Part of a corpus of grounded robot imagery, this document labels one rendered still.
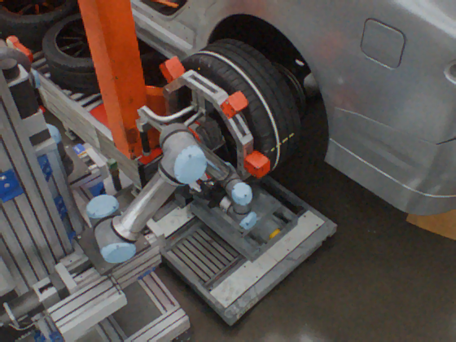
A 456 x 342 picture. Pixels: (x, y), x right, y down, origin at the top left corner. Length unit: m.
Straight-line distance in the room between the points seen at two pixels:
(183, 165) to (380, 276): 1.66
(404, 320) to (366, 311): 0.19
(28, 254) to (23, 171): 0.41
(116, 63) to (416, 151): 1.32
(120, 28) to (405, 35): 1.18
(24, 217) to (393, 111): 1.40
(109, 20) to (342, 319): 1.82
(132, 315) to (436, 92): 1.68
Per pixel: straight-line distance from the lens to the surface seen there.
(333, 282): 3.14
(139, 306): 2.83
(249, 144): 2.42
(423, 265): 3.30
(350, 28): 2.16
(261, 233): 3.10
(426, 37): 1.99
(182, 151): 1.84
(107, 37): 2.52
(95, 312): 2.25
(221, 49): 2.55
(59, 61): 3.80
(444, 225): 3.49
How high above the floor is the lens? 2.64
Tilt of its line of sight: 47 degrees down
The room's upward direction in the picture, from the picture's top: 3 degrees counter-clockwise
